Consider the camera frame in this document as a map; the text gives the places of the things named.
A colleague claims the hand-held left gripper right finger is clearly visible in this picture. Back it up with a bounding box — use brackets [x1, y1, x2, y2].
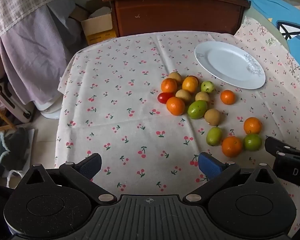
[182, 152, 283, 203]

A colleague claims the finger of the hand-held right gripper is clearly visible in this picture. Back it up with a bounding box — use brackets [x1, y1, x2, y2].
[265, 137, 300, 160]

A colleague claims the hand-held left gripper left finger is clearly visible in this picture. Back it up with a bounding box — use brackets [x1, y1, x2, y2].
[17, 153, 117, 204]

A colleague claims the tan longan fruit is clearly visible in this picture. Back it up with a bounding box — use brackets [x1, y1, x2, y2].
[168, 72, 183, 85]
[204, 108, 221, 127]
[175, 89, 192, 103]
[195, 91, 210, 103]

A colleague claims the large green jujube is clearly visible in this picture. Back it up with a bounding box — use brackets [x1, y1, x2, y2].
[187, 100, 208, 120]

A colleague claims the small mandarin orange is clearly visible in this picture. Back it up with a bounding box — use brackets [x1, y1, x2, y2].
[220, 90, 236, 105]

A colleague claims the small spotted green jujube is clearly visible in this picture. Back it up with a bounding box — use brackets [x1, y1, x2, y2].
[200, 81, 215, 93]

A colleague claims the white oval plate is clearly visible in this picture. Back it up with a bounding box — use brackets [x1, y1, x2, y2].
[194, 41, 266, 90]

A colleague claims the cherry-print tablecloth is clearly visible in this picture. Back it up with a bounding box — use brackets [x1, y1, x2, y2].
[54, 17, 300, 233]

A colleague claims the white round base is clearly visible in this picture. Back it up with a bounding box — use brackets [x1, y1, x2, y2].
[40, 97, 63, 119]

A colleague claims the dark green plush slipper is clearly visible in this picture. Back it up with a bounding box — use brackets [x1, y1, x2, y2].
[0, 127, 30, 172]

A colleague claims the wooden rack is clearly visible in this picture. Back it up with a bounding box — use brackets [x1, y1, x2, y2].
[0, 97, 15, 133]

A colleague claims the lavender cloth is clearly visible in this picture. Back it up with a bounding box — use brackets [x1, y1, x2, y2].
[0, 2, 83, 105]

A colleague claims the grey-green sheet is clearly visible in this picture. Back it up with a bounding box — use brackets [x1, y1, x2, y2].
[244, 1, 290, 53]

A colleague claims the blue printed blanket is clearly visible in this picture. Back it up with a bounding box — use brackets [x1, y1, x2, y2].
[219, 0, 300, 77]

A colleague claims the open cardboard box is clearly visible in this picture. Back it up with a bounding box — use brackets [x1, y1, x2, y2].
[69, 0, 117, 46]

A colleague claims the brown wooden nightstand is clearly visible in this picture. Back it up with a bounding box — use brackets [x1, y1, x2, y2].
[101, 0, 251, 37]

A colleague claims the grey-blue cloth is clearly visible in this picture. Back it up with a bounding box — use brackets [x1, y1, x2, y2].
[46, 0, 82, 45]

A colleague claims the checked cloth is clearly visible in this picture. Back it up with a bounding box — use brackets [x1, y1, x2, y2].
[0, 0, 70, 38]

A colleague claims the white folding frame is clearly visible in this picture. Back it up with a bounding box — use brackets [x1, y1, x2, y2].
[0, 71, 35, 123]

